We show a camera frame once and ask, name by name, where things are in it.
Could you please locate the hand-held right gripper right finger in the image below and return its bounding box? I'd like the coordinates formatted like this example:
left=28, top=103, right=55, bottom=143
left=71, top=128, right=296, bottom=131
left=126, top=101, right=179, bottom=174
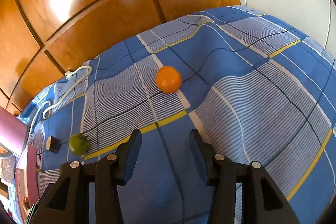
left=189, top=129, right=300, bottom=224

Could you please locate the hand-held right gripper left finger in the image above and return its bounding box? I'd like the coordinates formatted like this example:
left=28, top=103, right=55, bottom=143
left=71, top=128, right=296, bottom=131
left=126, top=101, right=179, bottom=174
left=31, top=129, right=143, bottom=224

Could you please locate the large orange tangerine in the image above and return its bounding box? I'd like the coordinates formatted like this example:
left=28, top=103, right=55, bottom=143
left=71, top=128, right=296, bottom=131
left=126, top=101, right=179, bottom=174
left=155, top=66, right=182, bottom=94

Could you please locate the pink rimmed white tray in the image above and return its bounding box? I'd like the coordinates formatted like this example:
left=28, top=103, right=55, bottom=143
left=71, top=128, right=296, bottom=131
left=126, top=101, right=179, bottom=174
left=14, top=146, right=43, bottom=216

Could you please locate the green lime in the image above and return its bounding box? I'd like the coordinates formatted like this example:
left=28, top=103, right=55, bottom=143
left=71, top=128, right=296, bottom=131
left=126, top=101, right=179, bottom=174
left=68, top=133, right=90, bottom=156

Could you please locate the blue plaid cloth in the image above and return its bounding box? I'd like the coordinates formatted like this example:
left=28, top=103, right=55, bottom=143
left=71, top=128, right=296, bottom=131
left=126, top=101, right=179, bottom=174
left=8, top=5, right=336, bottom=224

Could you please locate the dark eggplant piece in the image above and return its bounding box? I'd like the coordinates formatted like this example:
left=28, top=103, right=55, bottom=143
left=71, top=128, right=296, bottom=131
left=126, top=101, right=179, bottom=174
left=45, top=136, right=62, bottom=153

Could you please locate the silver embossed tissue box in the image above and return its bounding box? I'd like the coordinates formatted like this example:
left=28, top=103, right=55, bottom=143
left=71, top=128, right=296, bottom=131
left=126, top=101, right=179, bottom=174
left=0, top=157, right=16, bottom=184

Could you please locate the white power cord with plug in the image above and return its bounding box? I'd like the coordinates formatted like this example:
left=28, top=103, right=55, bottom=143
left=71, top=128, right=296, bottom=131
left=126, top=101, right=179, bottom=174
left=28, top=66, right=93, bottom=135

